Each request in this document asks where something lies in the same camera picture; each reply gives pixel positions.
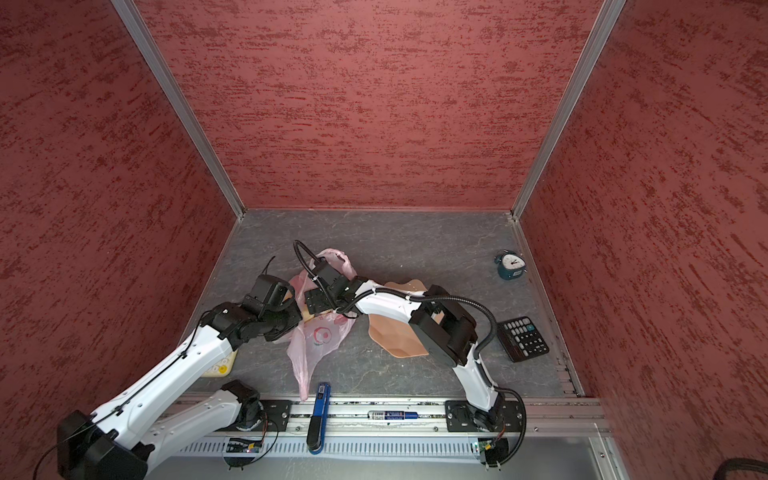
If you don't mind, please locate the pink fruit-print plastic bag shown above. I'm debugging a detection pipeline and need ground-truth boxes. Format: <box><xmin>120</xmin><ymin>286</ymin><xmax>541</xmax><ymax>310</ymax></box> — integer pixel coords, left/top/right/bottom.
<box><xmin>286</xmin><ymin>271</ymin><xmax>355</xmax><ymax>401</ymax></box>

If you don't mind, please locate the pink scalloped plastic bowl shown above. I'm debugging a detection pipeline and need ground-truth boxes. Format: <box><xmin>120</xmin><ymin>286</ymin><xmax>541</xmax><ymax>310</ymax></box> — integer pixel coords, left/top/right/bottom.
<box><xmin>358</xmin><ymin>279</ymin><xmax>428</xmax><ymax>359</ymax></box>

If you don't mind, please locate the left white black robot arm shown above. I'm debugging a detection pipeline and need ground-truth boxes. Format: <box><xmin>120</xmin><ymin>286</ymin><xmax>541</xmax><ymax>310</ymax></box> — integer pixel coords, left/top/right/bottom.
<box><xmin>52</xmin><ymin>297</ymin><xmax>302</xmax><ymax>479</ymax></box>

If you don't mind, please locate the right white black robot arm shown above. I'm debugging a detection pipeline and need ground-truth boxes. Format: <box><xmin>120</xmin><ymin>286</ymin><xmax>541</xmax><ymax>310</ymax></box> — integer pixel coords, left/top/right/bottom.
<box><xmin>304</xmin><ymin>277</ymin><xmax>527</xmax><ymax>433</ymax></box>

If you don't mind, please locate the yellow calculator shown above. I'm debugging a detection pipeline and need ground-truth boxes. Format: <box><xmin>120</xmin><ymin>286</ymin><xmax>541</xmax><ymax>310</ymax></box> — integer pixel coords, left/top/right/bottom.
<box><xmin>201</xmin><ymin>351</ymin><xmax>237</xmax><ymax>378</ymax></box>

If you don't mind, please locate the blue black handheld tool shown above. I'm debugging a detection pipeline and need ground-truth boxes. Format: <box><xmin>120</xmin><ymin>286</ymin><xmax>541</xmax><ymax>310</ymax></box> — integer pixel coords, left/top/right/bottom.
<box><xmin>306</xmin><ymin>382</ymin><xmax>331</xmax><ymax>455</ymax></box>

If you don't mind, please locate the blue marker pen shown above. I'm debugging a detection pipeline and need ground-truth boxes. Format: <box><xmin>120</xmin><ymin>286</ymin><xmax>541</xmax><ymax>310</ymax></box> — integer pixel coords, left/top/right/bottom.
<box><xmin>367</xmin><ymin>410</ymin><xmax>419</xmax><ymax>421</ymax></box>

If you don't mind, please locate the left small circuit board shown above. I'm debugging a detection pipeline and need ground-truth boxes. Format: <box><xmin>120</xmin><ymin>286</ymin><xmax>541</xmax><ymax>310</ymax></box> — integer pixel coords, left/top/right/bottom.
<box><xmin>225</xmin><ymin>438</ymin><xmax>263</xmax><ymax>454</ymax></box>

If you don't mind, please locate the small circuit board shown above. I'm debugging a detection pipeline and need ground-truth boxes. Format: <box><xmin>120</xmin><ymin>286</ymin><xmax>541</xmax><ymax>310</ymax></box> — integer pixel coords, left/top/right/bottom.
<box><xmin>225</xmin><ymin>438</ymin><xmax>263</xmax><ymax>454</ymax></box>
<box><xmin>476</xmin><ymin>438</ymin><xmax>509</xmax><ymax>468</ymax></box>

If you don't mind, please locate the small teal alarm clock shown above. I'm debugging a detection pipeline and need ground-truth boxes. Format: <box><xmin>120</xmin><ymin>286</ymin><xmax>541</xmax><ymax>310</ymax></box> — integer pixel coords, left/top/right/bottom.
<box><xmin>494</xmin><ymin>250</ymin><xmax>527</xmax><ymax>281</ymax></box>

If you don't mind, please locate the black calculator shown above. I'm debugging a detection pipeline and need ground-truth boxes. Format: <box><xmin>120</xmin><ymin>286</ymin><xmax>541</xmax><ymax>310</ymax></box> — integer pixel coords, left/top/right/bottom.
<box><xmin>496</xmin><ymin>316</ymin><xmax>550</xmax><ymax>363</ymax></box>

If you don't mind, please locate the right small circuit board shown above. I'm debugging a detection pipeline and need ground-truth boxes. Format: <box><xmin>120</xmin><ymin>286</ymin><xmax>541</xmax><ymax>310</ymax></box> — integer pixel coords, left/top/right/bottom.
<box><xmin>476</xmin><ymin>438</ymin><xmax>509</xmax><ymax>468</ymax></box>

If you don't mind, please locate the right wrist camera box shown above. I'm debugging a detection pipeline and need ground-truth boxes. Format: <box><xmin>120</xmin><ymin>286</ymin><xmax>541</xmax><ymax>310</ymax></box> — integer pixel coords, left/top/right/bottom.
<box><xmin>309</xmin><ymin>257</ymin><xmax>344</xmax><ymax>287</ymax></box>

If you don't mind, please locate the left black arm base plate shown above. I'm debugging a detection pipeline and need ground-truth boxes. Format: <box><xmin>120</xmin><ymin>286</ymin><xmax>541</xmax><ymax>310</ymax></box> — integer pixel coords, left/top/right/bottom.
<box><xmin>216</xmin><ymin>399</ymin><xmax>294</xmax><ymax>435</ymax></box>

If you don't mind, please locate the aluminium front rail frame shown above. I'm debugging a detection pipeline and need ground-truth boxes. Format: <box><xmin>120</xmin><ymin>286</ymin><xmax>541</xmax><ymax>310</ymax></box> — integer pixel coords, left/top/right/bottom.
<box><xmin>163</xmin><ymin>394</ymin><xmax>628</xmax><ymax>479</ymax></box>

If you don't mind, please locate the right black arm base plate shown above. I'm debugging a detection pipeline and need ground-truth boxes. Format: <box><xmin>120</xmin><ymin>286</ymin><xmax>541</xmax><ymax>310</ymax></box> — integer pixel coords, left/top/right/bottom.
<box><xmin>444</xmin><ymin>399</ymin><xmax>524</xmax><ymax>433</ymax></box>

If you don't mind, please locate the left aluminium corner post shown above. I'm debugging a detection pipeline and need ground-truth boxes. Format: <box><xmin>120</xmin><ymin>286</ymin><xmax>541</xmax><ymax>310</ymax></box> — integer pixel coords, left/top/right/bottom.
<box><xmin>111</xmin><ymin>0</ymin><xmax>247</xmax><ymax>221</ymax></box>

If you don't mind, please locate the aluminium corner post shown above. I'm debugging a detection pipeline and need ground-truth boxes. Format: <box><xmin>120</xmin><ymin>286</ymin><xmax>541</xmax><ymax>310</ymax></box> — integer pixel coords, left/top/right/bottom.
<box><xmin>511</xmin><ymin>0</ymin><xmax>626</xmax><ymax>222</ymax></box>
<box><xmin>111</xmin><ymin>0</ymin><xmax>247</xmax><ymax>221</ymax></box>

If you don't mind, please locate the right aluminium corner post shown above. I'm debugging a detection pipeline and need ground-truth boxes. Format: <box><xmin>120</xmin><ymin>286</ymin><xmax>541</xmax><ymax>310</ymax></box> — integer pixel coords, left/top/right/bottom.
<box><xmin>511</xmin><ymin>0</ymin><xmax>626</xmax><ymax>222</ymax></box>

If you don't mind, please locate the black cable bottom right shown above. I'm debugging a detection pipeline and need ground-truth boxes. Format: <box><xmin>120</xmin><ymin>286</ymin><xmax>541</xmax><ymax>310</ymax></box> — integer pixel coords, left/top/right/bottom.
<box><xmin>712</xmin><ymin>457</ymin><xmax>768</xmax><ymax>480</ymax></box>

